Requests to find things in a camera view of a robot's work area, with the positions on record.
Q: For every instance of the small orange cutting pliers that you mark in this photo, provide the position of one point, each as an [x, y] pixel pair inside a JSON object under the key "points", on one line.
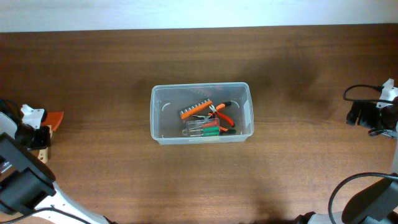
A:
{"points": [[216, 111]]}

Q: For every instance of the orange black long-nose pliers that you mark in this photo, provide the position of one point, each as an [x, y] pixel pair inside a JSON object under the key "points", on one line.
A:
{"points": [[214, 116]]}

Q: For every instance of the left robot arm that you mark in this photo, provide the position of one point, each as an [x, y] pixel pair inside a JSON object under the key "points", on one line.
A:
{"points": [[28, 186]]}

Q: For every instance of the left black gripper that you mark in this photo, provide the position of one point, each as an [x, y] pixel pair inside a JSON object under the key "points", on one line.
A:
{"points": [[41, 142]]}

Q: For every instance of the clear case coloured screwdrivers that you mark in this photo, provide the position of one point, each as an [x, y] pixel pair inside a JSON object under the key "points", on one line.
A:
{"points": [[202, 128]]}

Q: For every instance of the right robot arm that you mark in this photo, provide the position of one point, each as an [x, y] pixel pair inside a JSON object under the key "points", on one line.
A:
{"points": [[376, 203]]}

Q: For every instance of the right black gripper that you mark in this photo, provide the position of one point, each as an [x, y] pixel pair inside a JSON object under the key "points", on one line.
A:
{"points": [[364, 119]]}

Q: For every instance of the orange screwdriver bit holder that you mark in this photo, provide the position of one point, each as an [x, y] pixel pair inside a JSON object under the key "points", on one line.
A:
{"points": [[192, 110]]}

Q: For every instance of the orange scraper wooden handle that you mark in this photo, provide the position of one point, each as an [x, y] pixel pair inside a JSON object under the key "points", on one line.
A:
{"points": [[51, 123]]}

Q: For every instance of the clear plastic container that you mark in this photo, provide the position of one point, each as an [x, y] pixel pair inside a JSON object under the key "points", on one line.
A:
{"points": [[167, 101]]}

